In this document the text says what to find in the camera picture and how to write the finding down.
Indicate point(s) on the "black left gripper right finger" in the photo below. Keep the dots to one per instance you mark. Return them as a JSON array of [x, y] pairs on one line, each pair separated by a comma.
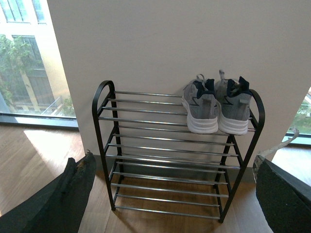
[[284, 199]]

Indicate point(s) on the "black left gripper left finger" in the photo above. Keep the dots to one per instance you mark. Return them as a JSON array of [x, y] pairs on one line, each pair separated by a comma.
[[59, 206]]

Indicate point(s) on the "grey sneaker one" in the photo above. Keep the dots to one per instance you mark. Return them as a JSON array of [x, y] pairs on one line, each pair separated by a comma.
[[233, 98], [199, 100]]

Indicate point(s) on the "black metal shoe rack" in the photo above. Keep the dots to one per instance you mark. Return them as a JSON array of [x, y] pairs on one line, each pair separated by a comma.
[[153, 163]]

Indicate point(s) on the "black window frame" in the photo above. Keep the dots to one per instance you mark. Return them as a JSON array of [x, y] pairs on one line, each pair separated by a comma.
[[40, 121]]

